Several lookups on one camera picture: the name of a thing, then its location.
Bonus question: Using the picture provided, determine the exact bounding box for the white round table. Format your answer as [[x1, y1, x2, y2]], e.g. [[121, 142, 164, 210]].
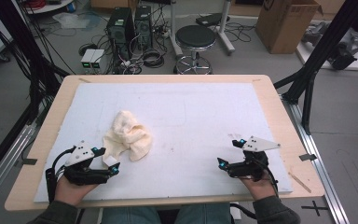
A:
[[24, 0, 76, 15]]

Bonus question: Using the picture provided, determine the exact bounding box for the large black computer tower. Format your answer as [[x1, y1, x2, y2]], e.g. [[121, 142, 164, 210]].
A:
[[106, 7, 136, 61]]

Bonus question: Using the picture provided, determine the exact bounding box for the slim black computer tower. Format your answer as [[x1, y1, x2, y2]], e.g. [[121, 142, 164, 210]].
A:
[[134, 5, 154, 50]]

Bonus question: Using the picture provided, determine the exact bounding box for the cardboard box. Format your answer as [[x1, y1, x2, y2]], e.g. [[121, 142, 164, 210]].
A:
[[255, 0, 324, 55]]

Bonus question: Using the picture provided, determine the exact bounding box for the white metal desk leg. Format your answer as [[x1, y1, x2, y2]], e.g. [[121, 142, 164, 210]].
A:
[[218, 0, 236, 56], [168, 0, 185, 58]]

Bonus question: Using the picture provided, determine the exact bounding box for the aluminium rail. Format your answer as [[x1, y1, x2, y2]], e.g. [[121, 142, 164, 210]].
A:
[[0, 123, 37, 213], [281, 94, 351, 224]]

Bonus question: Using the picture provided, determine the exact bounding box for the white power supply unit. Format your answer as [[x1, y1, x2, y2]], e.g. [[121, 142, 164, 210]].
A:
[[89, 49, 106, 70], [80, 49, 97, 70]]

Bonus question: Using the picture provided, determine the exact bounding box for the black flat case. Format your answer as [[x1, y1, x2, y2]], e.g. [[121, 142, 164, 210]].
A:
[[195, 12, 231, 28]]

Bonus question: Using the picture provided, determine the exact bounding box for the white foam board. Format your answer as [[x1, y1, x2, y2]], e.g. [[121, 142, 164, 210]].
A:
[[33, 82, 294, 203]]

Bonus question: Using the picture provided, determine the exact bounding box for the person's left leg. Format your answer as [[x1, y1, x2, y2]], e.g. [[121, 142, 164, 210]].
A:
[[101, 206, 162, 224]]

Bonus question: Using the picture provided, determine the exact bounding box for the coiled black cable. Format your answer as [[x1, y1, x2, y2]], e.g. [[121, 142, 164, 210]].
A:
[[142, 49, 166, 69], [77, 43, 99, 57]]

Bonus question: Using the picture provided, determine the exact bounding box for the grey and black machine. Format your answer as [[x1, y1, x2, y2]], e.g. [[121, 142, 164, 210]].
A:
[[301, 21, 358, 71]]

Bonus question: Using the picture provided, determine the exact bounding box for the person's left hand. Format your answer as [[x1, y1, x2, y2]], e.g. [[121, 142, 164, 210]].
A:
[[54, 175, 99, 207]]

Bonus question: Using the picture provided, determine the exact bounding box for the person's right leg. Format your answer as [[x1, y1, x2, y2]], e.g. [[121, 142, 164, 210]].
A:
[[173, 203, 232, 224]]

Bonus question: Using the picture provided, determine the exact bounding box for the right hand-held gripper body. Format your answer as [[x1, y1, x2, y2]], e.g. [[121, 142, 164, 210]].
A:
[[226, 135, 282, 182]]

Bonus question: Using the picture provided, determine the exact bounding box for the clear plastic sheet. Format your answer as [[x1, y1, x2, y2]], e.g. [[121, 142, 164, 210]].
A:
[[52, 11, 103, 31]]

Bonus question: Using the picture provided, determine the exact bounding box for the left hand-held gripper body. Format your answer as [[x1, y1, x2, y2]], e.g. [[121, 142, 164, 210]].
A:
[[62, 140, 111, 187]]

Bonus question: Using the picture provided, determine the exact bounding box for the wooden table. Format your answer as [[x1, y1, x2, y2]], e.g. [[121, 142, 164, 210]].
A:
[[4, 74, 325, 213]]

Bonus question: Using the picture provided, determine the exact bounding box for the cream towel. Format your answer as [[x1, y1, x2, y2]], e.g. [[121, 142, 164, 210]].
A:
[[102, 110, 154, 167]]

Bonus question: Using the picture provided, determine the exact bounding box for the black round stool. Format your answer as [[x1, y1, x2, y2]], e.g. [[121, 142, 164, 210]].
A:
[[172, 24, 217, 75]]

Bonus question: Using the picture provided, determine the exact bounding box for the black metal frame with cables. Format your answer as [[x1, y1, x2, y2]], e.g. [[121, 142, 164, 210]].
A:
[[0, 0, 72, 188]]

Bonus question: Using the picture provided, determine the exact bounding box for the person's leg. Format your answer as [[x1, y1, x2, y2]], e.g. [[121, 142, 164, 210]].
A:
[[101, 206, 162, 224], [173, 203, 232, 224]]

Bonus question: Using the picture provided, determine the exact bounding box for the person's right hand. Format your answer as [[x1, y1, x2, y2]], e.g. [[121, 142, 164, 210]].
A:
[[241, 170, 278, 201]]

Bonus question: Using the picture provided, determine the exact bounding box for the right hand-held gripper cable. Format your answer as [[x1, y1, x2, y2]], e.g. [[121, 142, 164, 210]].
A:
[[237, 154, 280, 220]]

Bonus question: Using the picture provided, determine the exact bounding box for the black tape strip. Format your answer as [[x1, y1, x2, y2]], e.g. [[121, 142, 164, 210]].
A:
[[298, 153, 318, 162], [15, 158, 38, 166]]

